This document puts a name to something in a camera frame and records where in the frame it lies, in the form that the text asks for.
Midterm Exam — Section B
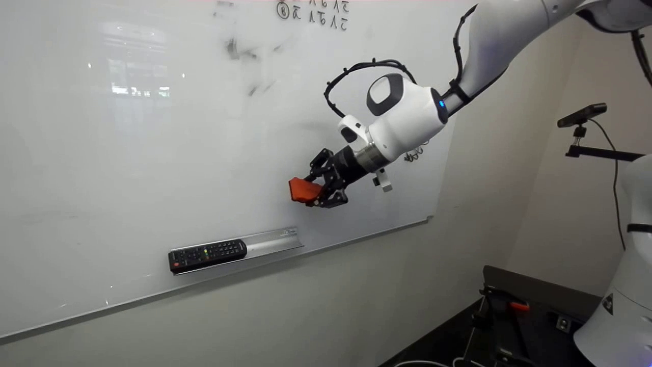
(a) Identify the white cable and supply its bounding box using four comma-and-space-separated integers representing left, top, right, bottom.
394, 356, 477, 367

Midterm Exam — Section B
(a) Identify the black table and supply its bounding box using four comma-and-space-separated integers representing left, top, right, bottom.
380, 263, 604, 367

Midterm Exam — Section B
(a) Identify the orange board duster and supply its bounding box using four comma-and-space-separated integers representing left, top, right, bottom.
287, 176, 325, 206

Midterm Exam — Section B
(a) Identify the white glass whiteboard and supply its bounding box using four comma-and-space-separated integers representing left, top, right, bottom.
0, 0, 472, 342

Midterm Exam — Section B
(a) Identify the thin black camera cable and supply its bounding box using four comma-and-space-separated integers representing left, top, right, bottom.
591, 118, 629, 254

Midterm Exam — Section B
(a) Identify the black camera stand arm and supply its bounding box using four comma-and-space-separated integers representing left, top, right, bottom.
565, 125, 647, 163

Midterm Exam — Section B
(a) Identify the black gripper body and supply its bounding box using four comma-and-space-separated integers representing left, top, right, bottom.
330, 143, 375, 190

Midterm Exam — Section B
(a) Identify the black camera on stand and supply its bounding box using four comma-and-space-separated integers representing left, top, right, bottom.
555, 100, 610, 131

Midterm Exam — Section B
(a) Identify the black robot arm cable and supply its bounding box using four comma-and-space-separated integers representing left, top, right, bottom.
322, 5, 479, 120

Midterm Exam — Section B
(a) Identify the black stand with red knob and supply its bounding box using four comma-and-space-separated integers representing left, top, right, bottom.
463, 284, 534, 367

